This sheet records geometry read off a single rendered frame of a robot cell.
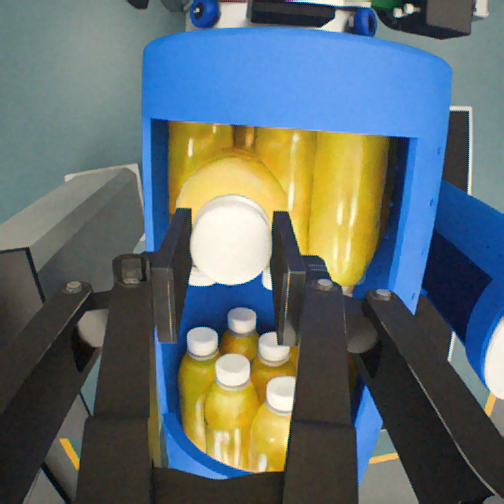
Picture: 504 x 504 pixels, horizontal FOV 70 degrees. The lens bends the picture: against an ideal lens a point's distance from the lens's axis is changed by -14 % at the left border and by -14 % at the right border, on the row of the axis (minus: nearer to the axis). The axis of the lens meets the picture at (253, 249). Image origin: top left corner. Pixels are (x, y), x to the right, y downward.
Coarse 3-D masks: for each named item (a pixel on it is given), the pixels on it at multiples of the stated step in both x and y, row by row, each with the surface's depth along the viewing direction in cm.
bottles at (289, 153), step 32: (192, 128) 38; (224, 128) 39; (256, 128) 40; (288, 128) 38; (192, 160) 39; (288, 160) 39; (288, 192) 40; (384, 192) 42; (384, 224) 44; (192, 352) 50; (224, 352) 56; (256, 352) 56; (288, 352) 52; (352, 352) 54; (192, 384) 50; (256, 384) 50; (352, 384) 53; (192, 416) 52
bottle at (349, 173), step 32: (320, 160) 37; (352, 160) 35; (384, 160) 36; (320, 192) 37; (352, 192) 36; (320, 224) 38; (352, 224) 37; (320, 256) 39; (352, 256) 38; (352, 288) 42
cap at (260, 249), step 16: (208, 208) 20; (224, 208) 19; (240, 208) 19; (208, 224) 19; (224, 224) 19; (240, 224) 19; (256, 224) 19; (192, 240) 19; (208, 240) 19; (224, 240) 19; (240, 240) 19; (256, 240) 19; (192, 256) 19; (208, 256) 19; (224, 256) 19; (240, 256) 19; (256, 256) 19; (208, 272) 20; (224, 272) 20; (240, 272) 20; (256, 272) 20
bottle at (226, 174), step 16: (208, 160) 28; (224, 160) 24; (240, 160) 24; (256, 160) 28; (192, 176) 24; (208, 176) 23; (224, 176) 22; (240, 176) 22; (256, 176) 23; (272, 176) 25; (192, 192) 23; (208, 192) 22; (224, 192) 22; (240, 192) 22; (256, 192) 22; (272, 192) 23; (192, 208) 22; (256, 208) 21; (272, 208) 22; (288, 208) 26; (192, 224) 21
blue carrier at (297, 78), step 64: (192, 64) 25; (256, 64) 24; (320, 64) 23; (384, 64) 23; (448, 64) 28; (320, 128) 25; (384, 128) 25; (384, 256) 49; (192, 320) 55; (256, 320) 62; (192, 448) 42
